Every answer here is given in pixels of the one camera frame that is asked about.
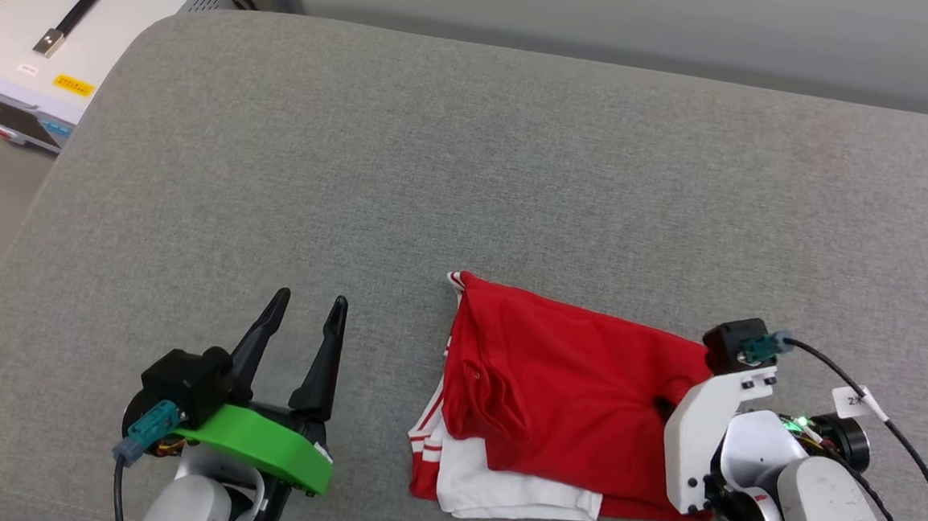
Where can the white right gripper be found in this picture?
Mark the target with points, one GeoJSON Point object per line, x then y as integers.
{"type": "Point", "coordinates": [699, 436]}

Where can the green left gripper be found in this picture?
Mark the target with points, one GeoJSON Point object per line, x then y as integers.
{"type": "Point", "coordinates": [267, 446]}

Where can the red white basketball jersey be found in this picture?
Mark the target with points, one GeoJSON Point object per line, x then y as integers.
{"type": "Point", "coordinates": [569, 380]}

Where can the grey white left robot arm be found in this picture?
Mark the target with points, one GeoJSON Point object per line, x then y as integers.
{"type": "Point", "coordinates": [199, 506]}

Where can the yellow warning label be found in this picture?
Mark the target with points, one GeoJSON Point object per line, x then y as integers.
{"type": "Point", "coordinates": [74, 85]}

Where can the white equipment box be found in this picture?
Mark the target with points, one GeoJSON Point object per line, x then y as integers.
{"type": "Point", "coordinates": [141, 7]}

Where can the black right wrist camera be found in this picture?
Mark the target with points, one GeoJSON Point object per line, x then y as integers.
{"type": "Point", "coordinates": [729, 345]}

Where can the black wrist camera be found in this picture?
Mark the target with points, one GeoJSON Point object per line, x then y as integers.
{"type": "Point", "coordinates": [190, 385]}
{"type": "Point", "coordinates": [729, 345]}

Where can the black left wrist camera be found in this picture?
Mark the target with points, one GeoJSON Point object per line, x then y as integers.
{"type": "Point", "coordinates": [190, 385]}

